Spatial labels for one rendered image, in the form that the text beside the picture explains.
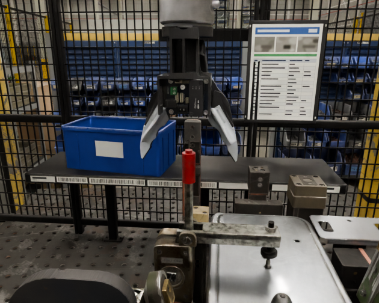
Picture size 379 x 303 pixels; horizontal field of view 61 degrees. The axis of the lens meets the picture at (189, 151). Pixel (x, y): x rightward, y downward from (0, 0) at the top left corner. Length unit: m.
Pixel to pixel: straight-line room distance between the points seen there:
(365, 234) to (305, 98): 0.47
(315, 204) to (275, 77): 0.42
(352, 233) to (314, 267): 0.16
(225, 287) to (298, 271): 0.14
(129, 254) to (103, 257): 0.09
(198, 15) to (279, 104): 0.67
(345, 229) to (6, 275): 0.98
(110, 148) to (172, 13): 0.56
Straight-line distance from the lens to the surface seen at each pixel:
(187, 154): 0.52
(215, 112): 0.48
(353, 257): 0.73
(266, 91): 1.06
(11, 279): 1.19
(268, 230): 0.57
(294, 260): 0.65
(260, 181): 0.83
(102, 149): 0.95
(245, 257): 0.64
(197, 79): 0.44
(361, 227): 0.81
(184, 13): 0.44
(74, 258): 1.21
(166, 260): 0.58
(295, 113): 1.08
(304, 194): 0.83
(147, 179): 0.91
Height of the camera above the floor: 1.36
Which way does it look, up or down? 17 degrees down
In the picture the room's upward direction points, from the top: straight up
